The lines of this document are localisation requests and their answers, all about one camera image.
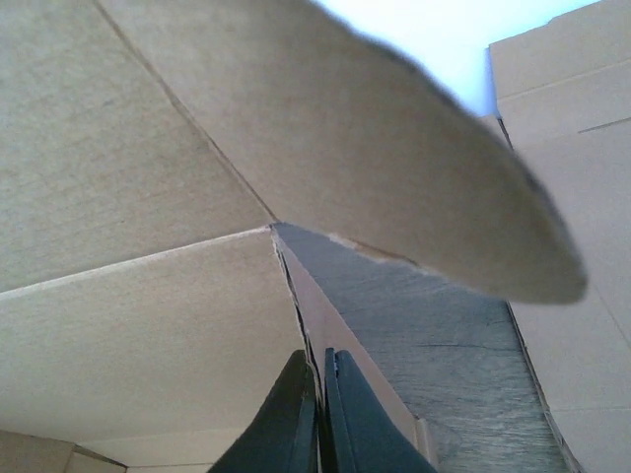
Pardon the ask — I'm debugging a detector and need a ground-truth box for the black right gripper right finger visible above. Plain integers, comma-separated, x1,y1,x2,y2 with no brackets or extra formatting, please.
323,348,435,473

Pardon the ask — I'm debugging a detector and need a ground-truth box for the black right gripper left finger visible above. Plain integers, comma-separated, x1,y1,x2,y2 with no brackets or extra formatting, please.
209,350,317,473

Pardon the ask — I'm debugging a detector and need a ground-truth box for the cardboard box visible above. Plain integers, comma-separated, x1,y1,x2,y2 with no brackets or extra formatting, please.
1,1,588,472

